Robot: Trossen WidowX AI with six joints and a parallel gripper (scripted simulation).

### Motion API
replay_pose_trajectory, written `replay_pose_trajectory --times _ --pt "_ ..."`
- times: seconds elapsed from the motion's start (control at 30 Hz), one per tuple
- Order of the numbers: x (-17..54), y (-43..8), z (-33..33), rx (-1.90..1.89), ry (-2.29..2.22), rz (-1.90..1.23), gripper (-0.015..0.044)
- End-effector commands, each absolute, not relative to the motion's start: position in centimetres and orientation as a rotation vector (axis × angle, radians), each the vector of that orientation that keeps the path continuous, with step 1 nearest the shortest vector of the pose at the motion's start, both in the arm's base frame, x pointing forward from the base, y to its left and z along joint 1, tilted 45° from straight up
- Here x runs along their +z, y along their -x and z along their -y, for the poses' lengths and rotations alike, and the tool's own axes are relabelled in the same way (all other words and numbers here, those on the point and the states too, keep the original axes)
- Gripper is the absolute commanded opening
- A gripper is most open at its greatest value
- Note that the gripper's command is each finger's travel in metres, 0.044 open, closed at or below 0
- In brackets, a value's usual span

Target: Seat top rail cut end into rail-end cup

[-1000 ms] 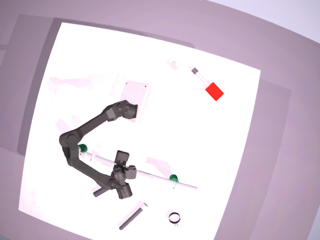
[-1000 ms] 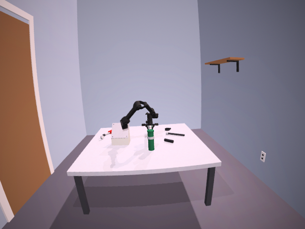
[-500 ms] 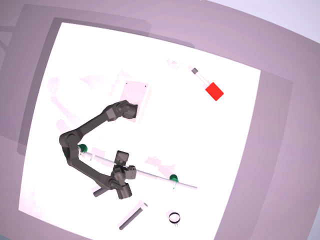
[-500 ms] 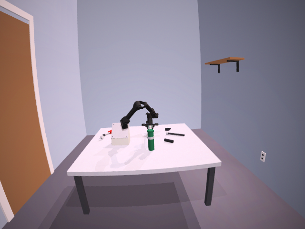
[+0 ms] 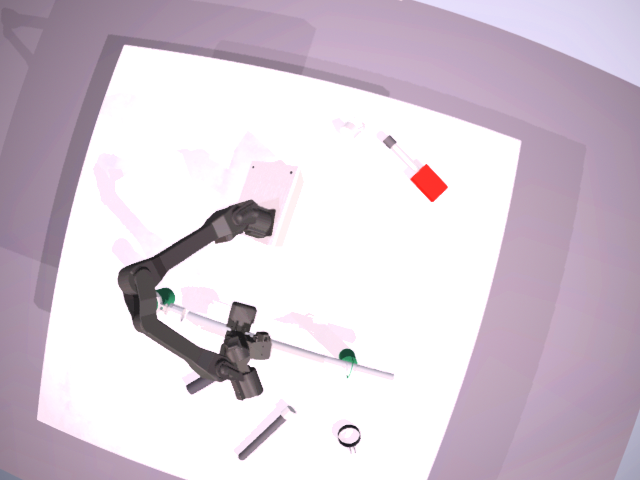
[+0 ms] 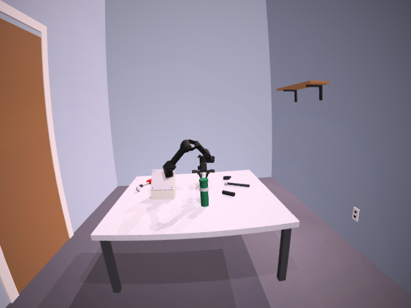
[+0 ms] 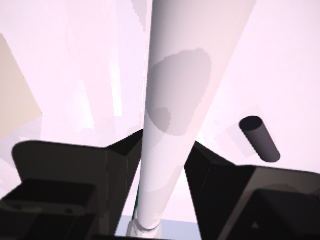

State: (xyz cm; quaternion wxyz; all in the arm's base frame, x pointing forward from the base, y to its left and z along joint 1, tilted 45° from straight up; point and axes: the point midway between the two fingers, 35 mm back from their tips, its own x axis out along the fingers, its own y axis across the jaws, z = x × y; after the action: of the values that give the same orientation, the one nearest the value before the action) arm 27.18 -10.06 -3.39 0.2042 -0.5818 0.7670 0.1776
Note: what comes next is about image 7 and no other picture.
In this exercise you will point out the grey metal cup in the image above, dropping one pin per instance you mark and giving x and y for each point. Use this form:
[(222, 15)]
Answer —
[(136, 230)]

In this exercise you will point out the black cylinder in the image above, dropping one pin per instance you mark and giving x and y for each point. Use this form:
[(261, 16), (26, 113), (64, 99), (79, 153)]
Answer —
[(259, 137)]

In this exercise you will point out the white cylindrical rod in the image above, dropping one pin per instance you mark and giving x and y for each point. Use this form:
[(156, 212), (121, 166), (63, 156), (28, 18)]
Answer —
[(191, 44)]

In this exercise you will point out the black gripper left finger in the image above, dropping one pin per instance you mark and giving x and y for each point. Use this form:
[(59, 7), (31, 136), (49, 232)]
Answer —
[(112, 169)]

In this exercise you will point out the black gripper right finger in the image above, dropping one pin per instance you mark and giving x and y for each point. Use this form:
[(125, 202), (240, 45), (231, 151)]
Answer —
[(220, 189)]

